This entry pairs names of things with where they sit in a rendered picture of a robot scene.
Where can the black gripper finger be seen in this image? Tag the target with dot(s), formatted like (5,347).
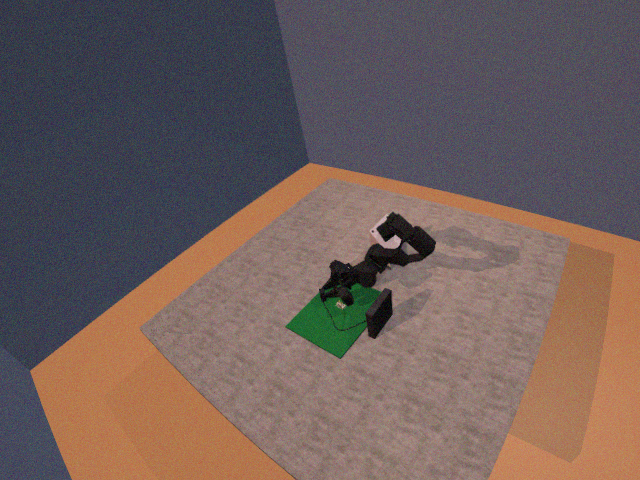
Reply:
(331,283)
(332,294)

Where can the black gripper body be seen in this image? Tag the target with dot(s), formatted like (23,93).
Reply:
(345,295)

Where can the black cable with plug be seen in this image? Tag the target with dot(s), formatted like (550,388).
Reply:
(322,292)

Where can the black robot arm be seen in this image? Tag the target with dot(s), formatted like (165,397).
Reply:
(378,257)

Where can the green circuit board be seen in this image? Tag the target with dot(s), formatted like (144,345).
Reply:
(314,323)

